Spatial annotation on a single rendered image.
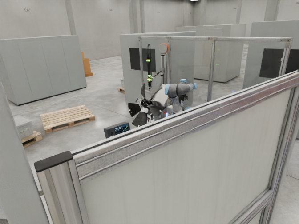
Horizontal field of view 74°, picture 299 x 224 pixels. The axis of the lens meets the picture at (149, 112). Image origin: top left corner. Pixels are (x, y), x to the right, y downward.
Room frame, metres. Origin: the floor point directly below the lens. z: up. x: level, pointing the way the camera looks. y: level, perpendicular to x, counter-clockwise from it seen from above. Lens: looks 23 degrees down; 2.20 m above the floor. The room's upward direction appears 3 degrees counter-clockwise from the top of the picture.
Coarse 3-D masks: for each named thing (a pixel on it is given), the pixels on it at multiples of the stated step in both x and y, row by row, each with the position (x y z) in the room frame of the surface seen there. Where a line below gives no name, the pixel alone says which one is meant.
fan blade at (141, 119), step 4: (140, 112) 2.60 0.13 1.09; (144, 112) 2.60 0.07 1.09; (136, 116) 2.58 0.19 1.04; (140, 116) 2.56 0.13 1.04; (144, 116) 2.56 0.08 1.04; (136, 120) 2.55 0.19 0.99; (140, 120) 2.53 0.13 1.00; (144, 120) 2.53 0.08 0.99; (136, 124) 2.52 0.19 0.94; (140, 124) 2.50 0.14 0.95; (144, 124) 2.50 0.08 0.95
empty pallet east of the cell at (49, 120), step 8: (56, 112) 5.10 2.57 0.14; (64, 112) 5.07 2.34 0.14; (72, 112) 5.06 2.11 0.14; (80, 112) 5.01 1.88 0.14; (88, 112) 4.99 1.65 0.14; (48, 120) 4.59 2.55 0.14; (56, 120) 4.57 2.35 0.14; (64, 120) 4.54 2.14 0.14; (72, 120) 4.51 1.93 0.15; (88, 120) 4.73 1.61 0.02; (48, 128) 4.20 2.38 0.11; (64, 128) 4.37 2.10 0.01
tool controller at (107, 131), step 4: (116, 124) 1.96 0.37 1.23; (120, 124) 1.92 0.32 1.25; (124, 124) 1.92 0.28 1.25; (128, 124) 1.94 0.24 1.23; (104, 128) 1.88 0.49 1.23; (108, 128) 1.84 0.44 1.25; (112, 128) 1.84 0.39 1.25; (116, 128) 1.86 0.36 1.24; (120, 128) 1.88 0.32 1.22; (124, 128) 1.90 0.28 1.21; (128, 128) 1.93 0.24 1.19; (108, 132) 1.81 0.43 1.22; (112, 132) 1.81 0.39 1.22; (116, 132) 1.85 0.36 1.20; (120, 132) 1.87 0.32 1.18; (108, 136) 1.80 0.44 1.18
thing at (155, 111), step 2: (150, 106) 2.57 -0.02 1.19; (152, 106) 2.56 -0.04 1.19; (154, 106) 2.56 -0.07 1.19; (156, 106) 2.55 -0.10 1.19; (158, 106) 2.54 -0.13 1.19; (160, 106) 2.53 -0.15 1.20; (162, 106) 2.51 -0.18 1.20; (150, 108) 2.50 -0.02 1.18; (152, 108) 2.49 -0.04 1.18; (154, 108) 2.48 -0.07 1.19; (156, 108) 2.47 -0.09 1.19; (158, 108) 2.46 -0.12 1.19; (160, 108) 2.45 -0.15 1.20; (164, 108) 2.42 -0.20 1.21; (150, 110) 2.47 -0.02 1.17; (152, 110) 2.45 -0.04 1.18; (154, 110) 2.44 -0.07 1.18; (156, 110) 2.43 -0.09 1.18; (158, 110) 2.42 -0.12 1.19; (162, 110) 2.40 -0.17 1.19; (152, 112) 2.41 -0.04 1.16; (154, 112) 2.40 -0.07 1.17; (156, 112) 2.39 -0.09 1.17; (158, 112) 2.37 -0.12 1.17; (154, 114) 2.37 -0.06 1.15; (156, 114) 2.35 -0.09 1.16
